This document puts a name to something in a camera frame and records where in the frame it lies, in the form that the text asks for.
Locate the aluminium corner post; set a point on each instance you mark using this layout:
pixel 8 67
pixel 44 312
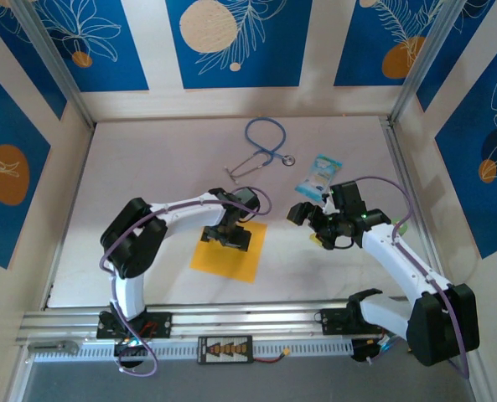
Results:
pixel 422 63
pixel 54 63

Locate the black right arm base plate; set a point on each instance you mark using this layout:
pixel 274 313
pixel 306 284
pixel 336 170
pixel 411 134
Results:
pixel 332 322

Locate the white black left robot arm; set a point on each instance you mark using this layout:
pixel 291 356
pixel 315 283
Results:
pixel 193 218

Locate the small metal bracket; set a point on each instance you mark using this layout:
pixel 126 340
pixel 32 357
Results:
pixel 65 346

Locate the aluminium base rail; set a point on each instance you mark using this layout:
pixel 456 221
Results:
pixel 239 318

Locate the orange paper sheet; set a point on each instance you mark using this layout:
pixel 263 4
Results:
pixel 231 264

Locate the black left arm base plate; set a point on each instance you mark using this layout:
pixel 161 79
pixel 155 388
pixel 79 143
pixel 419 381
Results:
pixel 160 324

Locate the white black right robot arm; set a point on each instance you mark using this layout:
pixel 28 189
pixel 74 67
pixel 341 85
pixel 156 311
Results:
pixel 386 259

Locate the blue stethoscope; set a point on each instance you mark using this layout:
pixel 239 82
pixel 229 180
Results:
pixel 288 159

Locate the blue wet wipes packet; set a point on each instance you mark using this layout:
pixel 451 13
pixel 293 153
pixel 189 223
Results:
pixel 317 176

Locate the black power distribution board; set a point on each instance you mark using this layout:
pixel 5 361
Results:
pixel 225 349

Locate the aluminium side rail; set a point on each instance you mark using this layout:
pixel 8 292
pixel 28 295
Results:
pixel 401 167

